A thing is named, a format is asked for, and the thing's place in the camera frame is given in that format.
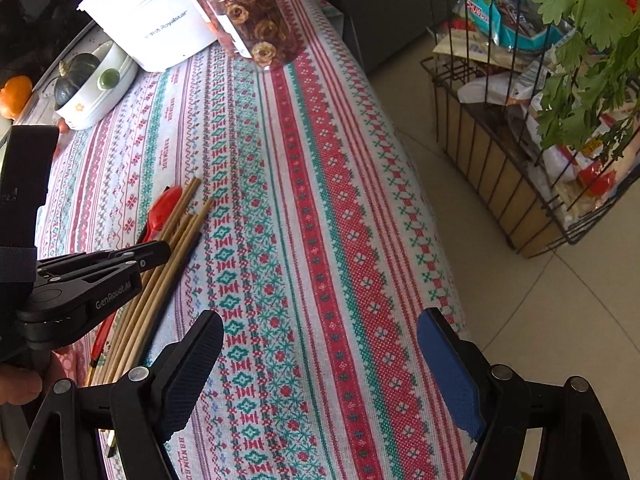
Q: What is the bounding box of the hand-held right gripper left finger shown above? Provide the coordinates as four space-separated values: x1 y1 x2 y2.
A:
15 310 225 480

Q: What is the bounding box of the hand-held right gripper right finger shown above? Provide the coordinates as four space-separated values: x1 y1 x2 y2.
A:
416 307 631 480

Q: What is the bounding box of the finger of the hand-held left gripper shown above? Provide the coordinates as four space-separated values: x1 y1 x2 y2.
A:
36 240 172 287
15 270 147 340

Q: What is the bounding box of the pile of wooden chopsticks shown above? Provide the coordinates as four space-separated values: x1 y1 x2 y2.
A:
85 176 216 461

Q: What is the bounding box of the red plastic spoon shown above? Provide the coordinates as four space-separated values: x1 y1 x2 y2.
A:
90 186 184 361

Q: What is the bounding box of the person's left hand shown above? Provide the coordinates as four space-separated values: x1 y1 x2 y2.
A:
0 362 44 407

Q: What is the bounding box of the large orange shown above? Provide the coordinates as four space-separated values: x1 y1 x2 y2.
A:
0 75 34 121

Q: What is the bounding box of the dark green squash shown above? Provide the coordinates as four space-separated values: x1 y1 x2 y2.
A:
54 52 102 109

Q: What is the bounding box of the white flower-print dish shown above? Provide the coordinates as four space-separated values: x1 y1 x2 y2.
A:
52 40 139 131

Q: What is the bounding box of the black glossy panel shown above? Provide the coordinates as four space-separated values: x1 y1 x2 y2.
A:
0 0 101 96

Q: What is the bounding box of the red green patterned tablecloth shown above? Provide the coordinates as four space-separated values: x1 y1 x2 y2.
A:
35 0 476 480

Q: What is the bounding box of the white round appliance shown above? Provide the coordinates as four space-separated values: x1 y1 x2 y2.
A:
76 0 226 73

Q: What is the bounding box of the jar of dried apple rings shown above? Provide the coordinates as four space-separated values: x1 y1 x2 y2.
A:
197 0 308 73

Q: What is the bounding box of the pile of snack packets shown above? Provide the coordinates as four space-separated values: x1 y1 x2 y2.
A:
432 0 640 233

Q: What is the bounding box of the dark grey sofa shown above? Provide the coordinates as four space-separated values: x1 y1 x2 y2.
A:
260 0 453 79

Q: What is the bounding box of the green leafy herb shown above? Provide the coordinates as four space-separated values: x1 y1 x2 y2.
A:
440 0 640 152

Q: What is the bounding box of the black wire rack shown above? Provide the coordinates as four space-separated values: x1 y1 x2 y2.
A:
420 0 640 261

